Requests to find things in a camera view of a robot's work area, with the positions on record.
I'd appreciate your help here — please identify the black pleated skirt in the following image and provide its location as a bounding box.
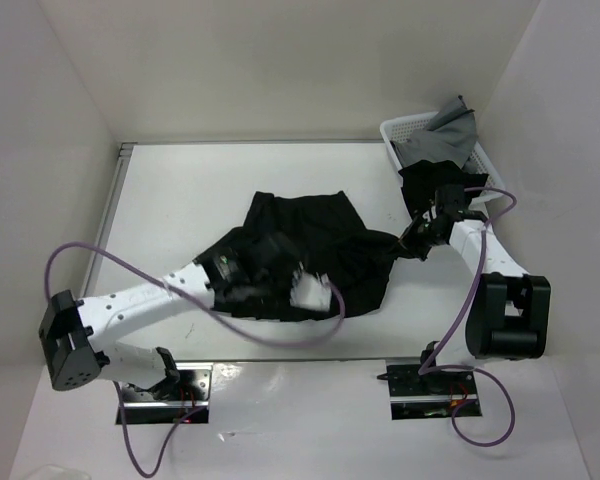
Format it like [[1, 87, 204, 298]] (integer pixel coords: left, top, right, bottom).
[[211, 192, 403, 322]]

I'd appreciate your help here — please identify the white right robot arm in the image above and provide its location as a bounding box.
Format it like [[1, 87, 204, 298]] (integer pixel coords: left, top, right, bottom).
[[399, 184, 551, 393]]

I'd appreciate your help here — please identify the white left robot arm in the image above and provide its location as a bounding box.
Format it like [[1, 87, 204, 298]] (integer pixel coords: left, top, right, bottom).
[[38, 232, 301, 400]]

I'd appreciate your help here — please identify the black skirt over basket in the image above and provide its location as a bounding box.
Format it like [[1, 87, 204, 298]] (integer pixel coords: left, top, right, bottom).
[[399, 160, 488, 224]]

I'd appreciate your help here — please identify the grey skirt in basket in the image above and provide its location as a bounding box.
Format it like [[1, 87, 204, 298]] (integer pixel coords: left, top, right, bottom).
[[392, 95, 478, 169]]

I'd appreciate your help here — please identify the white plastic basket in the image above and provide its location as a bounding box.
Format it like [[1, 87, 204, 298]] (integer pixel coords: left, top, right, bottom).
[[380, 112, 504, 189]]

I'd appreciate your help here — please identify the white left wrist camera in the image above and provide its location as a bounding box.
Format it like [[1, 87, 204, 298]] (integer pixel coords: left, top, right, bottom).
[[290, 270, 332, 312]]

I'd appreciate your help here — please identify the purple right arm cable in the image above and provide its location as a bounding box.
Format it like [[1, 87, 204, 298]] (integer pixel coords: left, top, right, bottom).
[[419, 186, 519, 445]]

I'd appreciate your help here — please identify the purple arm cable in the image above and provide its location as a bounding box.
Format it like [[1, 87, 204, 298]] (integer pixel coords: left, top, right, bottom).
[[419, 186, 519, 445], [46, 242, 346, 477]]

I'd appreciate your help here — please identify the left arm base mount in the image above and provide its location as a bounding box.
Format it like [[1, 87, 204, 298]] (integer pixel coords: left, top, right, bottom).
[[115, 362, 213, 425]]

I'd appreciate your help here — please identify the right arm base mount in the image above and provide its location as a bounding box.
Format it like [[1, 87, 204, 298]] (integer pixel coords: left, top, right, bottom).
[[376, 363, 482, 421]]

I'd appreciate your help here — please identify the aluminium table edge rail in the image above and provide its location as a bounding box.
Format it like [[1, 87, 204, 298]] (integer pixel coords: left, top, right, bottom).
[[81, 142, 136, 296]]

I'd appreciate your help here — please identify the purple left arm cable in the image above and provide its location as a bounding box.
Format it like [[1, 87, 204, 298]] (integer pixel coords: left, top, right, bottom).
[[46, 242, 346, 477]]

